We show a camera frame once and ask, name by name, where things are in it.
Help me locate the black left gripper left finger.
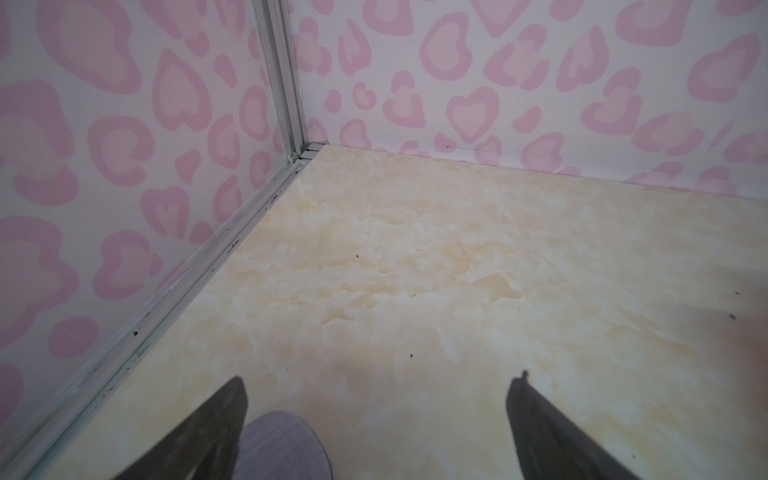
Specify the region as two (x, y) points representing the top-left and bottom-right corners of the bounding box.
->
(116, 376), (248, 480)

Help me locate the aluminium frame left corner post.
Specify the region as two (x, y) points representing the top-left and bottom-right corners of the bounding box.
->
(250, 0), (309, 162)

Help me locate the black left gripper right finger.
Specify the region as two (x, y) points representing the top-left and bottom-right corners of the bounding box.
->
(505, 371), (638, 480)

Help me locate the aluminium left floor rail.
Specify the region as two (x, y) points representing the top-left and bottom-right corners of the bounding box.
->
(1, 142), (325, 479)

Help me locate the lavender glasses case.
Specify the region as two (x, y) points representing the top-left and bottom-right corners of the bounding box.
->
(232, 411), (333, 480)

